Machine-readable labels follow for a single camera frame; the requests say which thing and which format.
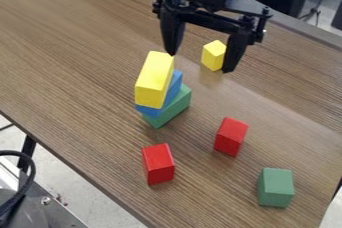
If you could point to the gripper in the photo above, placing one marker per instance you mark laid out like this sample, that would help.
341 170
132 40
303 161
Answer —
209 13

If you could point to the yellow cube block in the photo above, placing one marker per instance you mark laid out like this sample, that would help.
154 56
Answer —
213 55

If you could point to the blue rectangular block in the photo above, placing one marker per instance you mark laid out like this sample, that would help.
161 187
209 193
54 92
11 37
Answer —
171 93

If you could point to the yellow rectangular block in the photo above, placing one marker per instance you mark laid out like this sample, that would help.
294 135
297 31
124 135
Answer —
155 79

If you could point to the green rectangular block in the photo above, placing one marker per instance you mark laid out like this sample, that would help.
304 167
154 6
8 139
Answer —
174 108

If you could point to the red cube block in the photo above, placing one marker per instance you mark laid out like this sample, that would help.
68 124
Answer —
230 136
158 164

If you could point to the green cube block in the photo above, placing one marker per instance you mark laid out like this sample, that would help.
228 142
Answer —
275 187

